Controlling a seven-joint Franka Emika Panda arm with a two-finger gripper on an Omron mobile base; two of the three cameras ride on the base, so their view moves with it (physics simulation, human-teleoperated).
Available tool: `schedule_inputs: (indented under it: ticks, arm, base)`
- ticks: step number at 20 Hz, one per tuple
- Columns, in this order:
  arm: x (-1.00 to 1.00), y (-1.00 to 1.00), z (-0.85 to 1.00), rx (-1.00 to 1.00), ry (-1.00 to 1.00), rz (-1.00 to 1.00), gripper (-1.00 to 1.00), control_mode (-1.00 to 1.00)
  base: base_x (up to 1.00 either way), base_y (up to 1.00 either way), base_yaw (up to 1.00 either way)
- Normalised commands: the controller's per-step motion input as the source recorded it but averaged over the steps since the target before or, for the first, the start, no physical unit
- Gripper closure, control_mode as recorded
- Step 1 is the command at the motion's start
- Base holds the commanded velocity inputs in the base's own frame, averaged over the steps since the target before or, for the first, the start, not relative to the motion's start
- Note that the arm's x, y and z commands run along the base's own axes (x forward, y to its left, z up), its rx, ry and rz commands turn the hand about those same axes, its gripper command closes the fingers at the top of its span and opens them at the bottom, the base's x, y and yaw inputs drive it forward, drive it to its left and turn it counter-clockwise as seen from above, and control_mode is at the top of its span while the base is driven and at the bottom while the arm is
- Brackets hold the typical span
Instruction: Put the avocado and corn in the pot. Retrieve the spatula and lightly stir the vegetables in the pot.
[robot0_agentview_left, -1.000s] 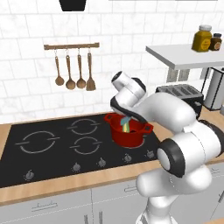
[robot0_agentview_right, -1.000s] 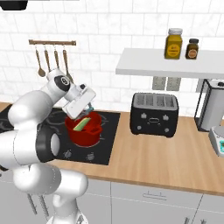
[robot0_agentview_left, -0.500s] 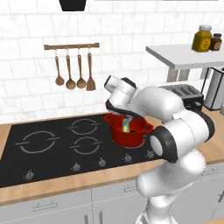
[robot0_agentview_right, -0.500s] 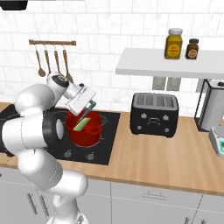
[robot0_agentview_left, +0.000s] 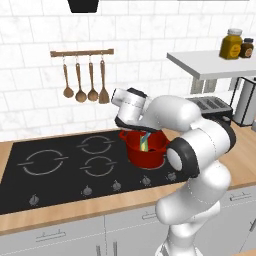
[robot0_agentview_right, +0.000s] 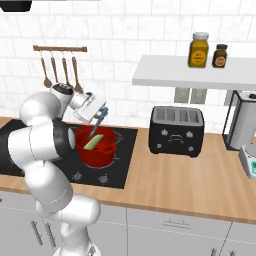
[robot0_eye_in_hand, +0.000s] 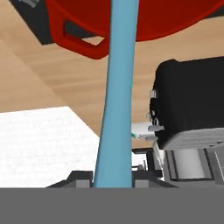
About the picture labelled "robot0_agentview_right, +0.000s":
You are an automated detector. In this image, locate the hanging wooden tool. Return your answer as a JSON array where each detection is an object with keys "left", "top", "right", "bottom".
[
  {"left": 49, "top": 50, "right": 60, "bottom": 85},
  {"left": 60, "top": 50, "right": 73, "bottom": 89}
]

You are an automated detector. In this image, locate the white wall shelf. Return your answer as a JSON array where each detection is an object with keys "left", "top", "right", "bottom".
[{"left": 131, "top": 54, "right": 256, "bottom": 92}]

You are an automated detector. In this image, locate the wooden tool rail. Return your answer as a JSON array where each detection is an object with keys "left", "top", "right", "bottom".
[{"left": 32, "top": 45, "right": 89, "bottom": 53}]

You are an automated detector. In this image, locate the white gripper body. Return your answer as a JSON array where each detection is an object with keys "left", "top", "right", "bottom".
[{"left": 74, "top": 93, "right": 108, "bottom": 123}]

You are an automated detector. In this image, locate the red pot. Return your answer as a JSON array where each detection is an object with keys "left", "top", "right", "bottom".
[{"left": 75, "top": 126, "right": 118, "bottom": 169}]

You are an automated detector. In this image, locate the black extractor hood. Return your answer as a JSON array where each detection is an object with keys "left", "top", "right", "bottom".
[{"left": 0, "top": 0, "right": 34, "bottom": 14}]

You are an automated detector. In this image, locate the silver cupboard door handle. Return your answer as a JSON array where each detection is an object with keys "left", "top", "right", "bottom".
[
  {"left": 30, "top": 219, "right": 44, "bottom": 247},
  {"left": 42, "top": 221, "right": 57, "bottom": 250}
]

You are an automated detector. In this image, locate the hanging wooden spoon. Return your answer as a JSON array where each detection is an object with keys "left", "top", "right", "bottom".
[{"left": 39, "top": 50, "right": 53, "bottom": 89}]

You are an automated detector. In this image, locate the black hob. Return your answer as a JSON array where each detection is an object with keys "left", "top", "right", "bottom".
[{"left": 0, "top": 118, "right": 139, "bottom": 190}]

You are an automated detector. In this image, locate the yellow-green corn cob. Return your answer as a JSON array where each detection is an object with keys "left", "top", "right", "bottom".
[{"left": 83, "top": 133, "right": 105, "bottom": 151}]

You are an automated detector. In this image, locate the grey wall socket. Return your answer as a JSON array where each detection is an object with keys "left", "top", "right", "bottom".
[
  {"left": 190, "top": 87, "right": 208, "bottom": 105},
  {"left": 173, "top": 86, "right": 191, "bottom": 105}
]

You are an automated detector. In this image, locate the blue-grey spatula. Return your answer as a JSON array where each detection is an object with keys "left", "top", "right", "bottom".
[{"left": 87, "top": 107, "right": 110, "bottom": 139}]

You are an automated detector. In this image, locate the large yellow spice jar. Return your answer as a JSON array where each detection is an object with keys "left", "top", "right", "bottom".
[{"left": 187, "top": 31, "right": 210, "bottom": 69}]

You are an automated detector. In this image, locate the silver drawer handle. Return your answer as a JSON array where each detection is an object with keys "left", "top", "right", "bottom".
[{"left": 162, "top": 217, "right": 192, "bottom": 230}]

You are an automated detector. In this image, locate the small brown spice jar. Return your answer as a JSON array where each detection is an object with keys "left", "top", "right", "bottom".
[{"left": 211, "top": 43, "right": 229, "bottom": 69}]

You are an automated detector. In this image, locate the grey drawer front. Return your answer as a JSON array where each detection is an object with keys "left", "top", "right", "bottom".
[
  {"left": 0, "top": 190, "right": 40, "bottom": 214},
  {"left": 126, "top": 207, "right": 234, "bottom": 235}
]

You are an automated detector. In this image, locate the hanging wooden spatula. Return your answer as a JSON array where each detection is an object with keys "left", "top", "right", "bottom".
[{"left": 70, "top": 50, "right": 85, "bottom": 94}]

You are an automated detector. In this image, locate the white and teal kitchen scale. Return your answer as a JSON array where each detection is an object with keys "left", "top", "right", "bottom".
[{"left": 237, "top": 143, "right": 256, "bottom": 181}]

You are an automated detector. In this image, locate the black four-slot toaster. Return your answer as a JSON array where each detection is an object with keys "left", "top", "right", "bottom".
[{"left": 147, "top": 105, "right": 205, "bottom": 159}]

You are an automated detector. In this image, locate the grey cupboard door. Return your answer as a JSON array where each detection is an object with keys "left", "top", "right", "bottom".
[
  {"left": 218, "top": 221, "right": 256, "bottom": 256},
  {"left": 0, "top": 205, "right": 48, "bottom": 256},
  {"left": 39, "top": 203, "right": 128, "bottom": 256},
  {"left": 126, "top": 223, "right": 231, "bottom": 256}
]

